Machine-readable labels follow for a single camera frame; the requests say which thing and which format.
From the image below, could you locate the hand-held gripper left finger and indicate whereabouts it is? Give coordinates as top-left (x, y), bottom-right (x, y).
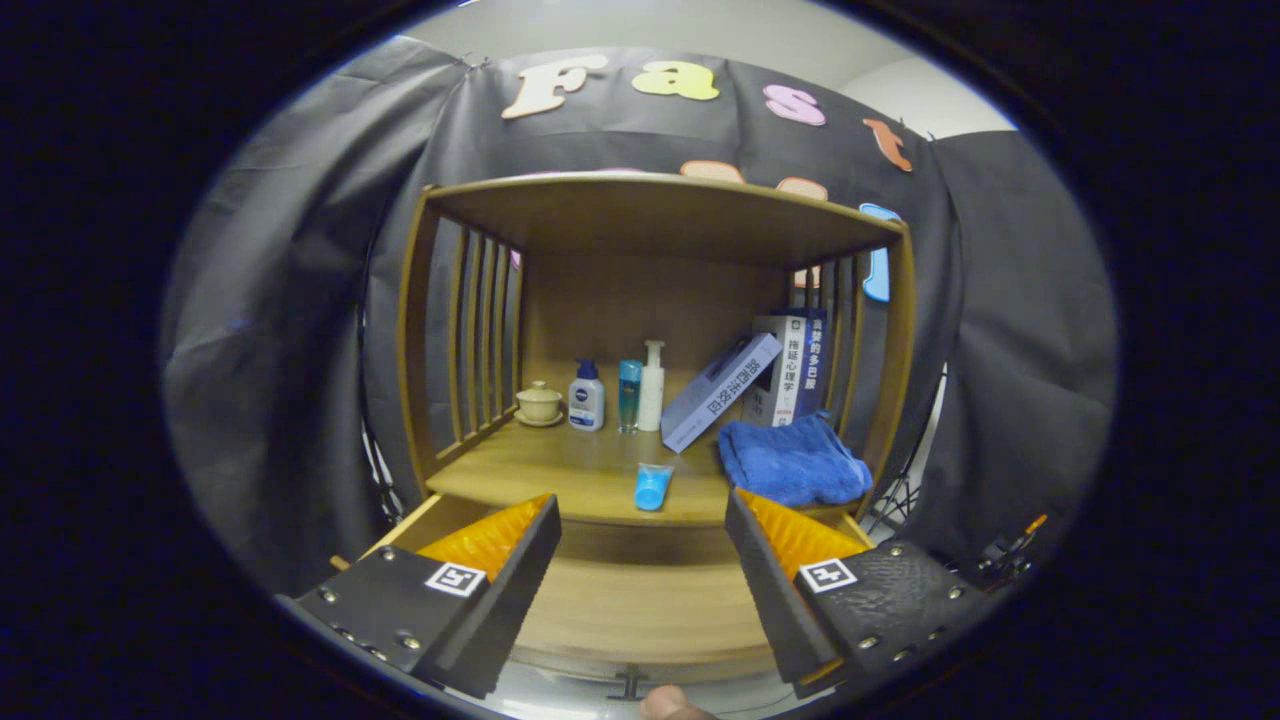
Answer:
top-left (275, 490), bottom-right (563, 700)

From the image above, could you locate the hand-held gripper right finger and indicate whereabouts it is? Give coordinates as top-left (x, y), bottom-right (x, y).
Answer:
top-left (724, 487), bottom-right (998, 699)

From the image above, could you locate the wooden drawer with black knob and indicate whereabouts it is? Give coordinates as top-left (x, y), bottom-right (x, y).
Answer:
top-left (330, 492), bottom-right (876, 701)

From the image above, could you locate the blue squeeze tube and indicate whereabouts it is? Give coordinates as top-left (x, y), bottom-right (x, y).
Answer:
top-left (634, 462), bottom-right (676, 513)

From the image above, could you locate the wooden countertop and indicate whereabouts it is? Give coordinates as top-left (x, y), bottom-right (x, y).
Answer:
top-left (425, 415), bottom-right (871, 529)

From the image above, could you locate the wooden cabinet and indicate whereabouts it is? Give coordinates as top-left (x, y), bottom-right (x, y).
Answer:
top-left (395, 172), bottom-right (916, 541)

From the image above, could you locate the blue folded towel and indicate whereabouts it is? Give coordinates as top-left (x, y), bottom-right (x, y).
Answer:
top-left (718, 412), bottom-right (873, 508)

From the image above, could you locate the black light stand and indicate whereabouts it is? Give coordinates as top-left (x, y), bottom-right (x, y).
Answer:
top-left (862, 370), bottom-right (949, 546)
top-left (358, 420), bottom-right (403, 526)

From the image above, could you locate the beige lidded ceramic cup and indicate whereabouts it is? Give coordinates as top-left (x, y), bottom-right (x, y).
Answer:
top-left (514, 380), bottom-right (566, 428)

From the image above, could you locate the white bottle with blue cap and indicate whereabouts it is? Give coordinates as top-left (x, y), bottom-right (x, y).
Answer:
top-left (567, 360), bottom-right (607, 433)

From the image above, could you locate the lavender leaning book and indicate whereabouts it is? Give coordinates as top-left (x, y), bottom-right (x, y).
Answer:
top-left (660, 332), bottom-right (785, 454)

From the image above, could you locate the white spine book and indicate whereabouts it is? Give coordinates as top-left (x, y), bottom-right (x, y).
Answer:
top-left (742, 315), bottom-right (813, 428)

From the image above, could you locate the teal transparent bottle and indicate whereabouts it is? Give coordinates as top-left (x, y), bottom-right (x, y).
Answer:
top-left (617, 360), bottom-right (645, 435)

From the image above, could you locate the white pump bottle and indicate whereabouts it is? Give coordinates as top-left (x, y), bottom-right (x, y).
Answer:
top-left (637, 340), bottom-right (667, 433)

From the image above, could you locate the dark blue spine book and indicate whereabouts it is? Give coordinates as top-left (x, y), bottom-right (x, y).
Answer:
top-left (805, 308), bottom-right (831, 421)

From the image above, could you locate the black orange device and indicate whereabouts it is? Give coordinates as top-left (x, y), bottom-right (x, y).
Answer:
top-left (980, 513), bottom-right (1051, 586)

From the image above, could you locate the black backdrop cloth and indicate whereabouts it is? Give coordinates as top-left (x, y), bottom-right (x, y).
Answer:
top-left (160, 35), bottom-right (1119, 601)

